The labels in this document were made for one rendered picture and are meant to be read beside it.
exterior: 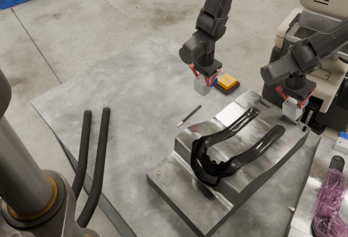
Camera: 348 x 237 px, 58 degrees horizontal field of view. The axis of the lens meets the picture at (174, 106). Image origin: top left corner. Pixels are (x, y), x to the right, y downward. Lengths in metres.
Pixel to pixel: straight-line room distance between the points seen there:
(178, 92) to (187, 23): 1.91
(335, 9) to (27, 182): 1.10
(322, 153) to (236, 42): 1.95
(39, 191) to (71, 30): 2.86
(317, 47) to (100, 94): 0.86
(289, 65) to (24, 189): 0.70
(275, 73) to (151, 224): 0.56
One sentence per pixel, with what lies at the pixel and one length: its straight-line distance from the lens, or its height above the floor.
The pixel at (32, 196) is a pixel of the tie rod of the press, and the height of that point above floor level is 1.33.
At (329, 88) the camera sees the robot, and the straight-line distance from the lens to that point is 1.42.
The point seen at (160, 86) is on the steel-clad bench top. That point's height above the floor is 0.80.
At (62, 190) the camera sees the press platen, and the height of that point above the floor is 1.29.
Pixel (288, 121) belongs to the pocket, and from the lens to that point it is 1.16.
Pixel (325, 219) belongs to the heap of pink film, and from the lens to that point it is 0.96.
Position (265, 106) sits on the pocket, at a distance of 1.19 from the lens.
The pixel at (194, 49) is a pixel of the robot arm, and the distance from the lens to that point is 0.93.
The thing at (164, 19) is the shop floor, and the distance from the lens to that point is 3.22.
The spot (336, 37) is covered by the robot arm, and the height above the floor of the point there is 1.28.
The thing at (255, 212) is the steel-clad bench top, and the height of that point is 0.80.
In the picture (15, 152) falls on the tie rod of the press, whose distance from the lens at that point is 0.42.
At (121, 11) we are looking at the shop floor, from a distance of 3.42.
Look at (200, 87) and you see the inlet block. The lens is 1.11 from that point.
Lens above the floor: 1.72
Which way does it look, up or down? 48 degrees down
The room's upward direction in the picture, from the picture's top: 3 degrees counter-clockwise
